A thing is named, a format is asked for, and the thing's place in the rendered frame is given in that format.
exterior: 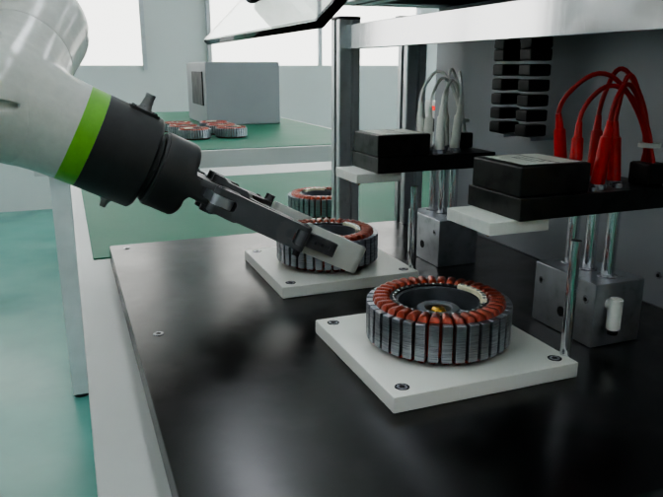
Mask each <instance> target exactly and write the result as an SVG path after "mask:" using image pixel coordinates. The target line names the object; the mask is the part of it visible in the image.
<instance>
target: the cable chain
mask: <svg viewBox="0 0 663 497"><path fill-rule="evenodd" d="M550 47H553V38H552V37H542V38H525V39H509V40H496V41H495V44H494V48H496V50H494V56H493V60H494V61H550V60H552V56H553V50H552V49H551V48H550ZM551 68H552V67H551V65H550V64H494V65H493V73H492V74H493V75H494V76H550V74H551ZM549 89H550V80H546V79H493V80H492V90H500V91H509V90H518V91H520V92H547V91H548V90H549ZM491 103H492V104H494V105H517V106H518V107H546V106H547V105H548V103H549V96H548V95H538V94H534V95H521V94H519V93H493V94H491ZM518 107H515V106H493V107H492V108H491V109H490V117H491V118H499V119H504V118H516V120H517V121H512V120H496V121H491V122H490V123H489V131H490V132H495V134H494V135H495V136H501V137H513V136H521V137H520V140H526V141H544V140H553V135H546V126H545V125H544V124H538V123H528V124H519V122H518V121H524V122H535V121H546V120H547V115H548V111H547V110H545V109H536V108H534V109H519V108H518Z"/></svg>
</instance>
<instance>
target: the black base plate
mask: <svg viewBox="0 0 663 497"><path fill-rule="evenodd" d="M366 224H369V225H370V226H372V227H374V228H375V229H377V231H378V249H380V250H382V251H384V252H385V253H387V254H389V255H391V256H392V257H394V258H396V259H398V260H399V261H401V262H403V263H405V264H406V265H408V251H407V233H408V223H407V224H403V223H400V221H385V222H374V223H366ZM275 247H276V241H275V240H273V239H271V238H268V237H266V236H264V235H262V234H260V233H253V234H242V235H232V236H220V237H209V238H198V239H187V240H176V241H165V242H155V243H144V244H133V245H121V246H110V263H111V267H112V271H113V275H114V278H115V282H116V286H117V290H118V294H119V297H120V300H121V304H122V308H123V312H124V316H125V320H126V323H127V327H128V331H129V335H130V339H131V343H132V346H133V350H134V354H135V358H136V362H137V366H138V369H139V373H140V377H141V381H142V385H143V388H144V391H145V395H146V399H147V403H148V407H149V411H150V414H151V418H152V422H153V426H154V430H155V434H156V437H157V441H158V445H159V449H160V453H161V457H162V460H163V464H164V468H165V472H166V475H167V479H168V482H169V486H170V490H171V494H172V497H663V309H660V308H658V307H655V306H653V305H650V304H648V303H645V302H643V301H641V309H640V317H639V325H638V332H637V339H635V340H629V341H624V342H619V343H613V344H608V345H603V346H597V347H592V348H590V347H588V346H586V345H584V344H582V343H580V342H578V341H576V340H574V339H572V345H571V355H570V358H571V359H573V360H575V361H576V362H578V369H577V376H576V377H574V378H569V379H564V380H559V381H554V382H549V383H544V384H539V385H534V386H529V387H524V388H520V389H516V390H507V391H502V392H497V393H492V394H487V395H482V396H477V397H472V398H467V399H462V400H458V401H453V402H448V403H443V404H438V405H433V406H428V407H423V408H418V409H414V410H409V411H404V412H399V413H393V412H392V411H391V410H390V409H389V408H388V407H387V406H386V404H385V403H384V402H383V401H382V400H381V399H380V398H379V397H378V396H377V395H375V394H374V393H373V392H372V391H371V390H370V389H369V388H368V387H367V386H366V385H365V384H364V383H363V382H362V381H361V380H360V378H359V377H358V376H357V375H356V374H355V373H354V372H353V371H352V370H351V369H350V368H349V367H348V366H347V365H346V364H345V363H344V362H343V361H342V360H341V359H340V358H339V357H338V356H337V355H336V354H335V353H334V351H333V350H332V349H331V348H330V347H329V346H328V345H327V344H326V343H325V342H324V341H323V340H322V339H321V338H320V337H319V336H318V335H317V334H316V320H322V319H330V318H337V317H344V316H351V315H358V314H365V313H366V298H367V295H368V294H369V292H370V291H371V290H373V289H374V288H376V287H372V288H364V289H356V290H348V291H340V292H333V293H325V294H318V295H310V296H302V297H294V298H287V299H283V298H282V297H281V296H280V295H279V294H278V293H277V292H276V291H275V290H274V289H273V288H272V287H271V286H270V285H269V284H268V283H267V282H266V281H265V280H264V279H263V278H262V277H261V276H260V275H259V274H258V272H257V271H256V270H255V269H254V268H253V267H252V266H251V265H250V264H249V263H248V262H247V261H246V260H245V250H246V249H265V248H275ZM538 260H539V259H537V258H534V257H532V256H529V255H527V254H524V253H523V252H520V251H518V250H515V249H513V248H509V247H506V246H504V245H501V244H499V243H496V242H494V241H491V240H489V239H486V238H484V237H482V236H479V235H477V246H476V262H475V263H468V264H460V265H452V266H443V267H437V266H435V265H433V264H431V263H429V262H427V261H425V260H424V259H422V258H420V257H418V256H417V257H416V269H415V270H417V271H418V273H419V276H425V278H427V277H428V276H430V275H432V276H435V278H436V281H437V278H438V277H439V276H444V277H446V281H447V279H448V278H449V277H455V278H456V279H457V280H458V279H459V278H464V279H466V281H468V280H474V281H475V282H476V283H477V282H480V283H482V284H483V285H489V286H490V287H491V288H495V289H496V290H497V291H499V292H501V293H502V294H503V295H505V296H507V297H508V298H509V299H510V300H511V302H512V304H513V313H512V325H514V326H516V327H518V328H519V329H521V330H523V331H525V332H526V333H528V334H530V335H532V336H534V337H535V338H537V339H539V340H541V341H542V342H544V343H545V344H547V345H548V346H550V347H552V348H554V349H555V350H557V351H559V349H560V340H561V332H559V331H557V330H555V329H554V328H552V327H550V326H548V325H546V324H544V323H542V322H540V321H538V320H537V319H534V318H532V312H533V301H534V289H535V277H536V265H537V261H538Z"/></svg>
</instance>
